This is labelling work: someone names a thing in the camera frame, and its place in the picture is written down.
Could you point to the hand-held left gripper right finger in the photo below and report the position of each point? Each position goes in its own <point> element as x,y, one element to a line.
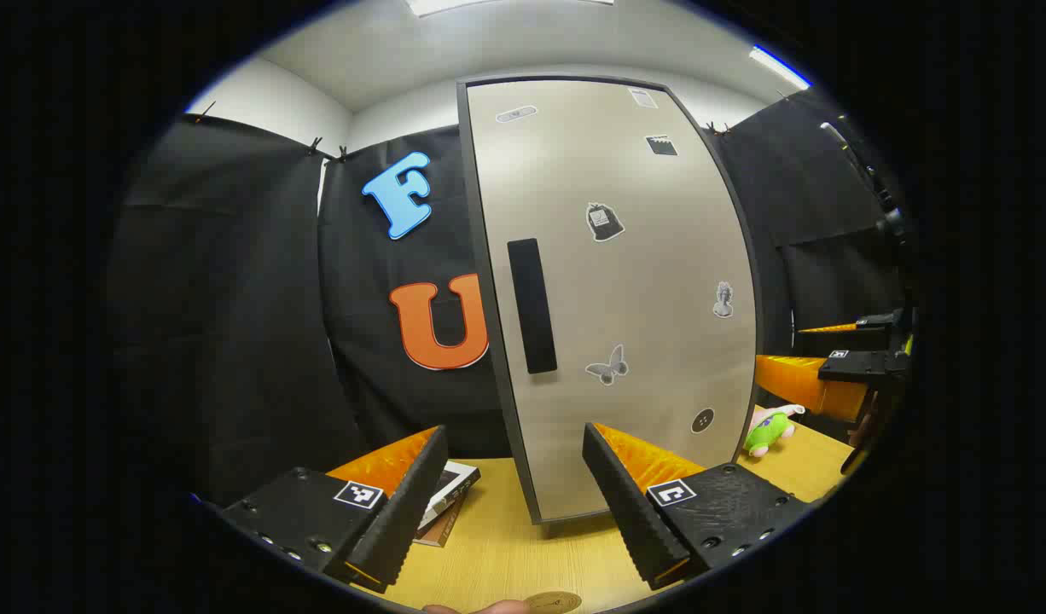
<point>630,512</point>

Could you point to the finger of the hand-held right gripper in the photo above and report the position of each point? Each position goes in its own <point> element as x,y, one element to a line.
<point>804,385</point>
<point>843,339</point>

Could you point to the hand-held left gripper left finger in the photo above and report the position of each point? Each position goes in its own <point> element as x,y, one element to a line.
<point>408,512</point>

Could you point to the grey cabinet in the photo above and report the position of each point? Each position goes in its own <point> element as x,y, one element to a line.
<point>495,358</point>

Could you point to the grey cabinet door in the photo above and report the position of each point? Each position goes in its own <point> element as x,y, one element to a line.
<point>625,298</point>

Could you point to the brown book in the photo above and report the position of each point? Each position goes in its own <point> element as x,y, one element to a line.
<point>438,533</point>

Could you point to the white book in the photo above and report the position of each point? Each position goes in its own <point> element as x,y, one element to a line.
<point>450,490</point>

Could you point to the green and pink plush toy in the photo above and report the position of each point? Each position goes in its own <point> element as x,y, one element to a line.
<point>762,433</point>

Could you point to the black backdrop cloth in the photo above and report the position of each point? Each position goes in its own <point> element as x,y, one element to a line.
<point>233,298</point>

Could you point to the large ceiling light panel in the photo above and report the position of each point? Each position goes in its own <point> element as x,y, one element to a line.
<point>455,4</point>

